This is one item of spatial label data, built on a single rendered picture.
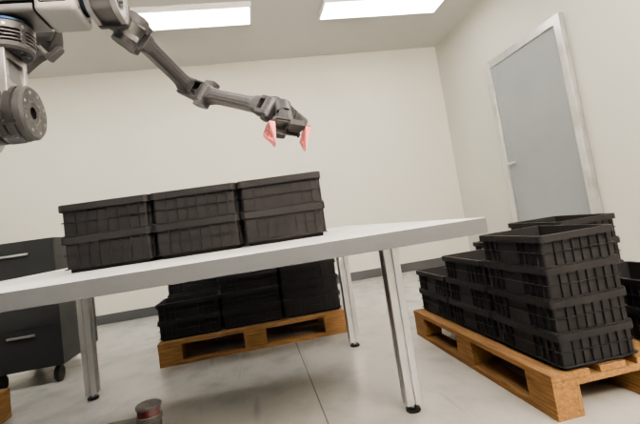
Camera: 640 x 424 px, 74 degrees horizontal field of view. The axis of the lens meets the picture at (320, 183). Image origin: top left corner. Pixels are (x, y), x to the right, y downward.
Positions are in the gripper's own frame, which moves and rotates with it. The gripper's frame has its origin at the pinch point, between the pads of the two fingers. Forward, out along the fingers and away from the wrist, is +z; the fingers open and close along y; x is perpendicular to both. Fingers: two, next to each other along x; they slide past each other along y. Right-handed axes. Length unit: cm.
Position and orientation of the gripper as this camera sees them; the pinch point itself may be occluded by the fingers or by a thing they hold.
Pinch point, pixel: (290, 146)
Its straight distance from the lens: 131.1
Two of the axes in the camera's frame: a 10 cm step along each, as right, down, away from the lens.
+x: 3.4, -6.5, -6.8
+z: 1.8, 7.5, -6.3
